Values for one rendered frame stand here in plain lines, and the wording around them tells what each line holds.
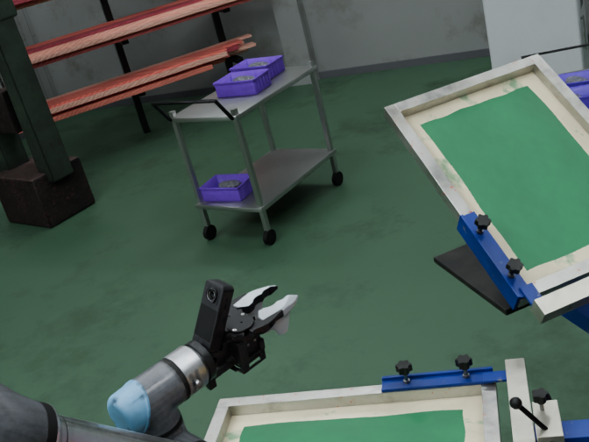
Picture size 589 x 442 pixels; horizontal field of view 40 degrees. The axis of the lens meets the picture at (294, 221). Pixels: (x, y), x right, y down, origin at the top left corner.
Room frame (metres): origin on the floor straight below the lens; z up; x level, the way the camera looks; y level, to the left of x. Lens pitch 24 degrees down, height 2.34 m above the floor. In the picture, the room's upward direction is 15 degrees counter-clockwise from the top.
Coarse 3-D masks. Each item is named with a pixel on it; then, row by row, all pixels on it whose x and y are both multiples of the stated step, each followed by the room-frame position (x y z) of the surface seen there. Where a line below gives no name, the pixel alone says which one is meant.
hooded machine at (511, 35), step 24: (504, 0) 6.53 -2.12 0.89; (528, 0) 6.45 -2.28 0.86; (552, 0) 6.36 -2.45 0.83; (576, 0) 6.29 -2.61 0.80; (504, 24) 6.55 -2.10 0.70; (528, 24) 6.46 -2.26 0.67; (552, 24) 6.37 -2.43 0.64; (576, 24) 6.29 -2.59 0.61; (504, 48) 6.56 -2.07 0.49; (528, 48) 6.47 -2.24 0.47; (552, 48) 6.38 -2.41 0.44; (576, 48) 6.30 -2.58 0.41
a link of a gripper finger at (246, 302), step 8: (264, 288) 1.24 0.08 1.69; (272, 288) 1.25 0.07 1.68; (248, 296) 1.23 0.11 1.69; (256, 296) 1.22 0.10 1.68; (264, 296) 1.24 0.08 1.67; (240, 304) 1.21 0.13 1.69; (248, 304) 1.20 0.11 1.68; (256, 304) 1.22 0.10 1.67; (248, 312) 1.20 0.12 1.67; (256, 312) 1.23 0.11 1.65
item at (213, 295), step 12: (204, 288) 1.15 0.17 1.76; (216, 288) 1.13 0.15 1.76; (228, 288) 1.13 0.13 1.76; (204, 300) 1.15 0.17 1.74; (216, 300) 1.13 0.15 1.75; (228, 300) 1.13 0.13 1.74; (204, 312) 1.14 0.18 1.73; (216, 312) 1.12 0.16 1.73; (228, 312) 1.13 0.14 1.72; (204, 324) 1.13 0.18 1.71; (216, 324) 1.11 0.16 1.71; (204, 336) 1.12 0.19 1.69; (216, 336) 1.11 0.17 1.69; (216, 348) 1.11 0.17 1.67
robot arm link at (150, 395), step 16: (160, 368) 1.06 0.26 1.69; (176, 368) 1.06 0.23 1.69; (128, 384) 1.04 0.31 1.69; (144, 384) 1.03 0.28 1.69; (160, 384) 1.04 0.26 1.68; (176, 384) 1.04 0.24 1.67; (112, 400) 1.02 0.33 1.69; (128, 400) 1.01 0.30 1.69; (144, 400) 1.01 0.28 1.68; (160, 400) 1.02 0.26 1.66; (176, 400) 1.04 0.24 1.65; (112, 416) 1.03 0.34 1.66; (128, 416) 0.99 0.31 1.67; (144, 416) 1.00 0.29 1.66; (160, 416) 1.01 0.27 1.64; (176, 416) 1.03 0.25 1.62; (144, 432) 1.00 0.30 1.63; (160, 432) 1.01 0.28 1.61
